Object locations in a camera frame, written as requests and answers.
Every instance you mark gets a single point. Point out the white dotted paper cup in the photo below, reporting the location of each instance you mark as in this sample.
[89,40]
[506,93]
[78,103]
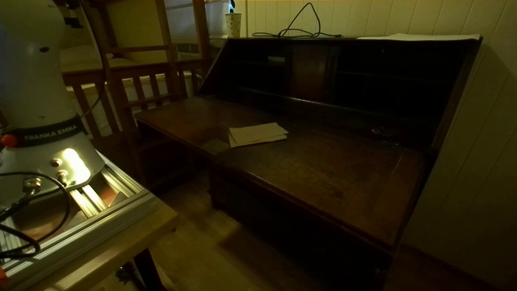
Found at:
[233,24]

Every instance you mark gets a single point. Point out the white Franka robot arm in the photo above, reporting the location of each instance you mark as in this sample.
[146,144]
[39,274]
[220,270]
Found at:
[44,132]

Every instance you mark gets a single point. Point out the beige paper envelope stack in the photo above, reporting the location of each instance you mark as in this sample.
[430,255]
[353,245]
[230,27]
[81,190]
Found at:
[256,134]

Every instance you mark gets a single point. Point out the dark wooden secretary desk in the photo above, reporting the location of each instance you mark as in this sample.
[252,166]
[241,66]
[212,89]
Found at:
[366,121]

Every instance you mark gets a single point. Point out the wooden chair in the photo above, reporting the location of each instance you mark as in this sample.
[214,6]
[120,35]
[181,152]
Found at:
[123,61]

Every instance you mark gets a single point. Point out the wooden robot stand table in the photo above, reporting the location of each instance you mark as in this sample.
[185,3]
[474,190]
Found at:
[131,244]

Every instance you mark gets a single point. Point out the white paper sheet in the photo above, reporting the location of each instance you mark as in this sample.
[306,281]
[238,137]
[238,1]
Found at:
[420,37]

